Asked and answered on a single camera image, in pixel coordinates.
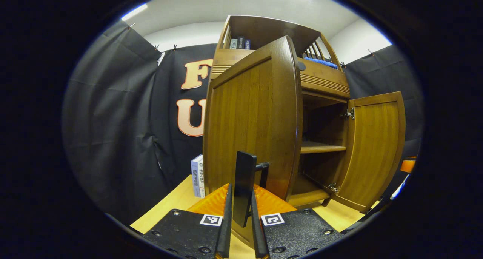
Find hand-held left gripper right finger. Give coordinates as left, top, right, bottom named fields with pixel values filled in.
left=251, top=183, right=345, bottom=259

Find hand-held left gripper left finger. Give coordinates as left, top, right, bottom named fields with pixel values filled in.
left=142, top=183, right=233, bottom=259

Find wooden shoe cabinet door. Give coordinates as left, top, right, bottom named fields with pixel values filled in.
left=332, top=91, right=406, bottom=213
left=203, top=35, right=303, bottom=248

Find wooden double-door shoe cabinet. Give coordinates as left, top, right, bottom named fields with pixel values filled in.
left=209, top=15, right=351, bottom=210

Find wooden inner cabinet shelf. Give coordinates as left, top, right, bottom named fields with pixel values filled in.
left=301, top=141, right=347, bottom=154

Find wooden cabinet drawer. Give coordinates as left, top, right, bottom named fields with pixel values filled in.
left=211, top=49, right=351, bottom=99

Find white blue paperback book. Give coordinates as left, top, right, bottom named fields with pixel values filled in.
left=191, top=156, right=200, bottom=197

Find blue folded towel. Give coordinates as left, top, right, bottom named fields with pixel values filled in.
left=304, top=57, right=339, bottom=70

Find black backdrop cloth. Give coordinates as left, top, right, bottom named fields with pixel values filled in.
left=62, top=20, right=425, bottom=225

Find ceiling strip light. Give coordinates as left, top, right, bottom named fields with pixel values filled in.
left=121, top=3, right=148, bottom=22

